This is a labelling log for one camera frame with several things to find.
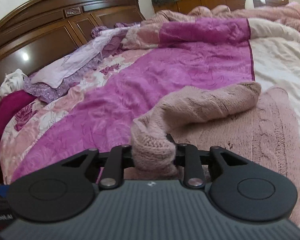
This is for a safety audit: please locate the magenta patchwork quilt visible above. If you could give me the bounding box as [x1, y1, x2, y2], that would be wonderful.
[0, 18, 300, 184]

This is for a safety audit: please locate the dark wooden headboard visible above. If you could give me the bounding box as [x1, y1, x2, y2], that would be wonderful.
[0, 0, 144, 86]

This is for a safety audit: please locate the wooden side cabinet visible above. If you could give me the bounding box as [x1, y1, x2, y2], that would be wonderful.
[153, 0, 291, 15]

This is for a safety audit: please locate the lilac ruffled pillow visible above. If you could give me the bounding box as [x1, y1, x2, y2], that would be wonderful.
[24, 22, 140, 103]

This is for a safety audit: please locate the pink knit cardigan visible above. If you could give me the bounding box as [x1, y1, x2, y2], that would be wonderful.
[125, 82, 300, 224]

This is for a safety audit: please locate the dusty pink blanket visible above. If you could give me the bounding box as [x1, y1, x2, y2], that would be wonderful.
[141, 2, 300, 32]

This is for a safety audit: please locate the white crumpled cloth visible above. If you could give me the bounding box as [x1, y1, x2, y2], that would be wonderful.
[0, 69, 27, 100]

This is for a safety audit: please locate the magenta pillow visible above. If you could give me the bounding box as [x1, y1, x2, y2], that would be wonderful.
[0, 89, 37, 165]

